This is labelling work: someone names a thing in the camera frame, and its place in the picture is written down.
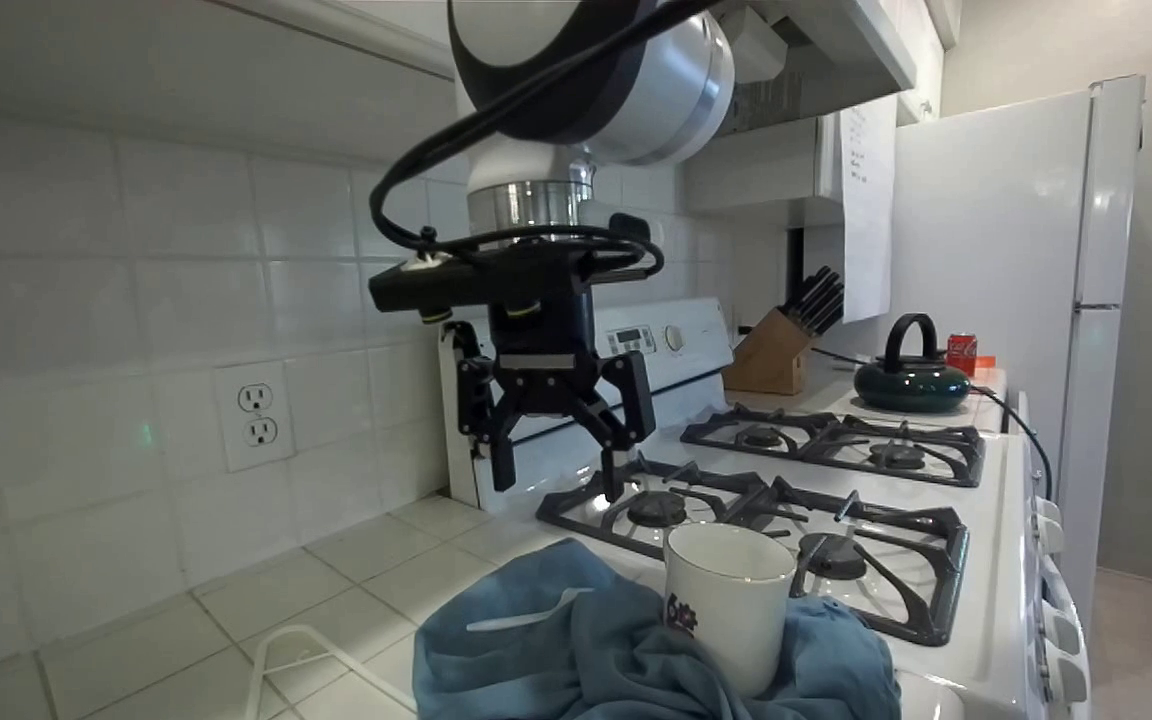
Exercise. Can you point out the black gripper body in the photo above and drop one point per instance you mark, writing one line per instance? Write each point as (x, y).
(542, 334)

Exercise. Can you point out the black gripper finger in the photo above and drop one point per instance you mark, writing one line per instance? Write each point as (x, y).
(629, 413)
(496, 435)

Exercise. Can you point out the white plastic spoon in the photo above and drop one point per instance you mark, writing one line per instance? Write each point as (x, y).
(512, 621)

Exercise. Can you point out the white mug with print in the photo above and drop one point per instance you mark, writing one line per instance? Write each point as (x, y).
(728, 614)

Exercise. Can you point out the black round burner cap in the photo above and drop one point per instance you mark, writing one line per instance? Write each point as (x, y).
(761, 437)
(659, 510)
(894, 458)
(834, 552)

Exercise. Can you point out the white gas stove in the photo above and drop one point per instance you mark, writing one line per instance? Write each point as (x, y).
(698, 334)

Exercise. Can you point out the wooden knife block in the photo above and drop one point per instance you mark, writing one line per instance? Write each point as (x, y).
(767, 363)

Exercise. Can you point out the black cast iron grate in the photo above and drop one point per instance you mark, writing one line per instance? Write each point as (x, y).
(749, 506)
(822, 435)

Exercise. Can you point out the blue cloth towel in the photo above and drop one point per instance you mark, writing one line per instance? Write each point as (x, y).
(563, 664)

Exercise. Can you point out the dark teal kettle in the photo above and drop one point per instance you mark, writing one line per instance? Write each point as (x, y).
(908, 387)

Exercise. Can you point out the white paper sheet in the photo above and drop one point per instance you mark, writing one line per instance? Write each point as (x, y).
(868, 203)

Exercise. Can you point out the white range hood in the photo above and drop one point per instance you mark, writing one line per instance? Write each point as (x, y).
(819, 80)

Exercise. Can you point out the white refrigerator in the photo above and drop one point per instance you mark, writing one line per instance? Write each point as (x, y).
(1002, 225)

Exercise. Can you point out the white upper cabinet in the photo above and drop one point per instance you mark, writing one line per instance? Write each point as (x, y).
(136, 64)

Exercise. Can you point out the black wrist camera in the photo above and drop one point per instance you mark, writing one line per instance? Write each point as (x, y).
(410, 286)

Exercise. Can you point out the white wall outlet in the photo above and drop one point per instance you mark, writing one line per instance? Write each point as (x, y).
(255, 419)

